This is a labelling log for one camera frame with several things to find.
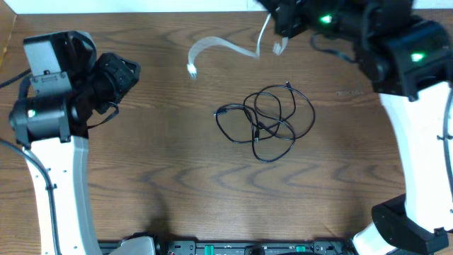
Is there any white usb cable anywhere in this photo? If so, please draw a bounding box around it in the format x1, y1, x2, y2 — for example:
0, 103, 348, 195
186, 12, 289, 79

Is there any black usb cable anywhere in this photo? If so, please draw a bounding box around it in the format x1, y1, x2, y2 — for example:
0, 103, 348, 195
213, 81, 316, 164

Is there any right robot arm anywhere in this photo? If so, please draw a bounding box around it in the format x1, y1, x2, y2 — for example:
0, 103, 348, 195
263, 1, 452, 254

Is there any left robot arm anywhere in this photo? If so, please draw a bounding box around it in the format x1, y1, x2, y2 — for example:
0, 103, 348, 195
8, 30, 156, 254

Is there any cardboard box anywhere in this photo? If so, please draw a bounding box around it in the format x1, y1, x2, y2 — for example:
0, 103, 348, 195
0, 0, 17, 65

